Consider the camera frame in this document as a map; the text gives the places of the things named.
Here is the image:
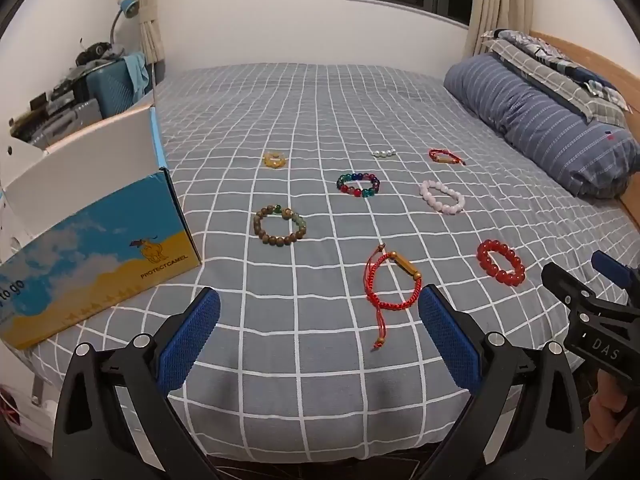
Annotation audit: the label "blue striped pillow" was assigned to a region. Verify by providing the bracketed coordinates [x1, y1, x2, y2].
[444, 54, 640, 200]

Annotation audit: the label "red cord bracelet gold tube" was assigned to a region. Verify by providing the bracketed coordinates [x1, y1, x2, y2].
[364, 244, 423, 352]

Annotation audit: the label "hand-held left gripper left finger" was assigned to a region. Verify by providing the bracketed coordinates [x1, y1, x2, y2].
[52, 286, 223, 480]

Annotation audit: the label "grey suitcase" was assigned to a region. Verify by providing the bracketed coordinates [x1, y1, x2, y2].
[10, 97, 103, 148]

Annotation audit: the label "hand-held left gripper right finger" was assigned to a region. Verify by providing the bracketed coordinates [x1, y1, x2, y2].
[417, 284, 586, 480]

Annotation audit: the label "multicolour glass bead bracelet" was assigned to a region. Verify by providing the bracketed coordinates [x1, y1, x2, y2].
[336, 172, 382, 199]

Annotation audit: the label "teal suitcase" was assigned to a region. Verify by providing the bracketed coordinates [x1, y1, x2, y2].
[85, 55, 151, 121]

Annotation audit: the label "blue desk lamp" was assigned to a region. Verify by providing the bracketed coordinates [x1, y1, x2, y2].
[107, 0, 140, 53]

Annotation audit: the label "folded grey checked blanket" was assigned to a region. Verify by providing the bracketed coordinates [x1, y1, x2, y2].
[480, 29, 632, 123]

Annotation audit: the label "small red cord bracelet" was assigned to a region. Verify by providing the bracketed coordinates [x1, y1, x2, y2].
[428, 148, 467, 167]

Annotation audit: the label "beige window curtain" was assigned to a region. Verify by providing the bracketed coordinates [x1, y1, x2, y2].
[462, 0, 538, 56]

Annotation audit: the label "brown wooden bead bracelet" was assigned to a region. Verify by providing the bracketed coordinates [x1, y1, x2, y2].
[253, 204, 307, 247]

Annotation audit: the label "stack of dark boxes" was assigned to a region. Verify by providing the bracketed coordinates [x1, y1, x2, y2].
[27, 72, 91, 113]

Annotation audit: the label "teal cloth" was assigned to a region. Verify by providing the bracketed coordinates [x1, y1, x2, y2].
[122, 52, 151, 103]

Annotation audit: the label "red bead bracelet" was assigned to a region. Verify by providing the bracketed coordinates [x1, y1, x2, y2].
[476, 239, 527, 287]

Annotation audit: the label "white box with red wires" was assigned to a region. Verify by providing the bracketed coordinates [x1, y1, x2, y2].
[0, 382, 56, 428]

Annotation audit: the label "blue and yellow cardboard box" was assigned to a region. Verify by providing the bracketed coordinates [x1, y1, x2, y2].
[0, 105, 202, 351]

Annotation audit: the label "beige tied curtain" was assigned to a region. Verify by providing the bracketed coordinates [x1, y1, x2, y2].
[137, 0, 167, 86]

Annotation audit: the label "person's right hand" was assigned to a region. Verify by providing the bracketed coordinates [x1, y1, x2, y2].
[585, 374, 634, 454]

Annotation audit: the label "black headphones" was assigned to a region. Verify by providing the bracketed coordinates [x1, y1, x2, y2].
[75, 40, 123, 66]

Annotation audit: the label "pink bead bracelet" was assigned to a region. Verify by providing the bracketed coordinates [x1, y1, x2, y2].
[419, 180, 466, 216]

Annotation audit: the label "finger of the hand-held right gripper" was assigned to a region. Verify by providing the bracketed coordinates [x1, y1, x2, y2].
[541, 261, 601, 317]
[591, 250, 640, 306]

